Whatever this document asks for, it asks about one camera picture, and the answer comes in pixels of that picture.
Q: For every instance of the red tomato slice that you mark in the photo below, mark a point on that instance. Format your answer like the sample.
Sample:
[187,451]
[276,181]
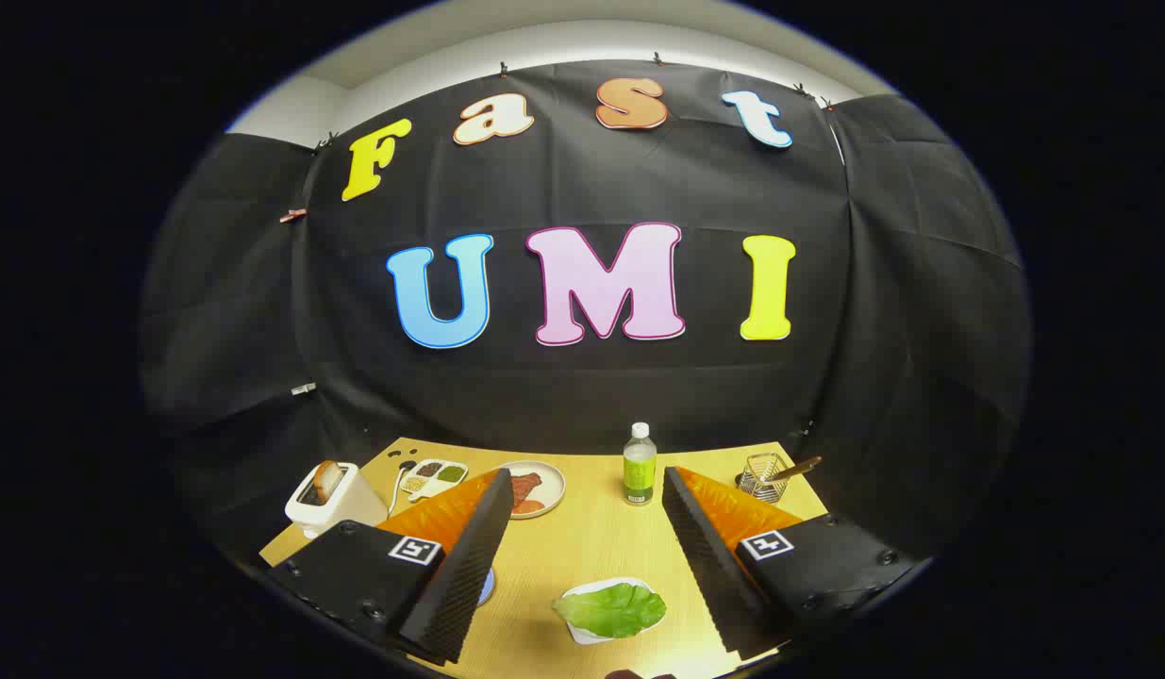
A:
[530,507]

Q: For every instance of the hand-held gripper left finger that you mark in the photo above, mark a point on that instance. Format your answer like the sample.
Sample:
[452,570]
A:
[469,566]

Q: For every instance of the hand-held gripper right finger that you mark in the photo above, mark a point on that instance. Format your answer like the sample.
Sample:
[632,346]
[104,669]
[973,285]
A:
[709,556]

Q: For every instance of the white toaster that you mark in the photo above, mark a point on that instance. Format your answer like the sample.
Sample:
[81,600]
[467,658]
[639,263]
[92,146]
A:
[356,505]

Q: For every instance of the green lettuce leaf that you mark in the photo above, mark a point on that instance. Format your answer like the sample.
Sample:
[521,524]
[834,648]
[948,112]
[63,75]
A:
[610,611]

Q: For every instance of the pink cloth clip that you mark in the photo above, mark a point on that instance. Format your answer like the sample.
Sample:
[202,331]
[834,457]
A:
[293,216]

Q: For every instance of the white divided dish with beans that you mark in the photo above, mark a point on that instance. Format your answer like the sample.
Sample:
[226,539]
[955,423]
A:
[422,486]

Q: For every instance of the round white plate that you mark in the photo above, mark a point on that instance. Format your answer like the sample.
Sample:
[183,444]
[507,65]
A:
[552,476]

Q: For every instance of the black backdrop cloth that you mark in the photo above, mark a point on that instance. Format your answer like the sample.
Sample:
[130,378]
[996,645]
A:
[639,396]

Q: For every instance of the toasted bread slice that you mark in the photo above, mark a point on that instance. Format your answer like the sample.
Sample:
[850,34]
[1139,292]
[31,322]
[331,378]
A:
[328,481]

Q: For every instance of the blue plate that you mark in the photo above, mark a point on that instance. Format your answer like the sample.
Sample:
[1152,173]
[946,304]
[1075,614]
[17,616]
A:
[487,587]

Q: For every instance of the green label plastic bottle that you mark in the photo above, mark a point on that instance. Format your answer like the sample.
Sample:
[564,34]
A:
[640,467]

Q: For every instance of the wooden spoon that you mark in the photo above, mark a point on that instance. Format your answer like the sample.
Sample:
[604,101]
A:
[801,466]

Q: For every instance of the small white oval plate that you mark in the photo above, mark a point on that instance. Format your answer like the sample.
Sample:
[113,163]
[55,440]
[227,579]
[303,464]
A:
[582,635]

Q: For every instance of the brown meat patty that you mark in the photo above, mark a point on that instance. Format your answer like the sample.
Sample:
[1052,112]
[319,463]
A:
[518,488]
[533,483]

